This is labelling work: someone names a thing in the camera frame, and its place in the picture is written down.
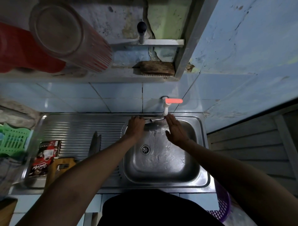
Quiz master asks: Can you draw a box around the red plastic cup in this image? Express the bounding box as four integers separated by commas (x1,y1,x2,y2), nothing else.
0,22,65,73

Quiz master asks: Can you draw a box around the person's right forearm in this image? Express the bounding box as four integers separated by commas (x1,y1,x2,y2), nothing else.
184,139,298,226

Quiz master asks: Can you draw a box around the black knob handle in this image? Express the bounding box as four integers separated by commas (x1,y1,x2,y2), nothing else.
137,21,147,44

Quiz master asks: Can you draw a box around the grey slatted wooden door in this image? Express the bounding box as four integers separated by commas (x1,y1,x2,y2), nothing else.
207,102,298,224

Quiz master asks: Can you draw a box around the wooden scrub brush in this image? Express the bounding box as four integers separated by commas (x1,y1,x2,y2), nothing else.
133,61,175,77

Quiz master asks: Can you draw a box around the small wooden cutting board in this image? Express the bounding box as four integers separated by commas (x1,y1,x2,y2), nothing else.
45,157,77,187

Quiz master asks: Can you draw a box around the green plastic basket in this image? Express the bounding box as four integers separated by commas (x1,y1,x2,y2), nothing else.
0,123,32,157

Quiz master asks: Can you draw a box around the white faucet orange handle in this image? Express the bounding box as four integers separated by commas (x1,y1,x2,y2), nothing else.
160,95,184,116

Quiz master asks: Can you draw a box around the person's black clothing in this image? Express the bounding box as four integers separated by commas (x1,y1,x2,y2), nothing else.
97,189,224,226

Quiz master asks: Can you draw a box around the person's left forearm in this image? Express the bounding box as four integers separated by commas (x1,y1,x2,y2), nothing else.
15,136,135,226

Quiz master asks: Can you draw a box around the purple plastic basket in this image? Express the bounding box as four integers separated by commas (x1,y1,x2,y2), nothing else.
207,180,231,223

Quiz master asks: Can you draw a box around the person's right hand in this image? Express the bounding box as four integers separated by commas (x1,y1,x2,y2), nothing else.
165,113,190,147

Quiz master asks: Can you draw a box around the person's left hand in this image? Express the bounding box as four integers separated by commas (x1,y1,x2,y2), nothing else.
124,115,145,141

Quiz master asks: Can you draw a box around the checked dishcloth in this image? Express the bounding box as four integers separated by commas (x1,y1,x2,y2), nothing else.
0,156,25,198

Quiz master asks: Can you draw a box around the red striped drinking glass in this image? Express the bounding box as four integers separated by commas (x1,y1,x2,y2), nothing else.
29,2,114,73

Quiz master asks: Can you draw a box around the red black sachet pack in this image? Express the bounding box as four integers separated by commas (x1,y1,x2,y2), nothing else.
29,140,62,177

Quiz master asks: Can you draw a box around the wooden knife block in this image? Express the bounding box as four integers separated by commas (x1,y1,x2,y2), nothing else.
0,198,18,226

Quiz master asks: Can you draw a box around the stainless steel sink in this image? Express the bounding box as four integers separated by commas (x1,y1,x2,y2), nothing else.
10,113,217,195

